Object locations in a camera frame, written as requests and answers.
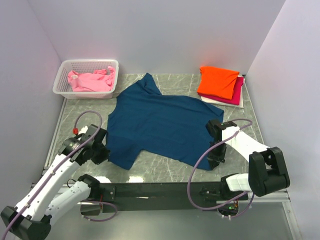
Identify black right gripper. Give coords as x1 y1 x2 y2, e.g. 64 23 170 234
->
206 141 227 170

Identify navy blue t shirt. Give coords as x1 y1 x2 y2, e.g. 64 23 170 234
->
106 73 224 170

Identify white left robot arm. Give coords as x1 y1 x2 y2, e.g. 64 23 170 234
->
0 124 109 240

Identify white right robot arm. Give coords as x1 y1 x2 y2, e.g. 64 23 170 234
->
205 119 291 200

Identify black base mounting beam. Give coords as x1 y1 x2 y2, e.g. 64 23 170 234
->
88 181 242 211

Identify folded white t shirt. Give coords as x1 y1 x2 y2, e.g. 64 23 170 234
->
199 74 247 109

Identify folded magenta t shirt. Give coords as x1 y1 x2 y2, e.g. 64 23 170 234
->
201 76 245 106

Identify pink t shirt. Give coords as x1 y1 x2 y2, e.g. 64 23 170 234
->
67 66 116 92

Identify folded orange t shirt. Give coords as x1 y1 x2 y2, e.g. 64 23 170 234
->
197 66 240 100

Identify white perforated plastic basket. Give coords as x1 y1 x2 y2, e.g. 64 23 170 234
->
52 59 119 99

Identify aluminium extrusion rail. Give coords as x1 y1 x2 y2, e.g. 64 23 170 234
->
14 183 301 240

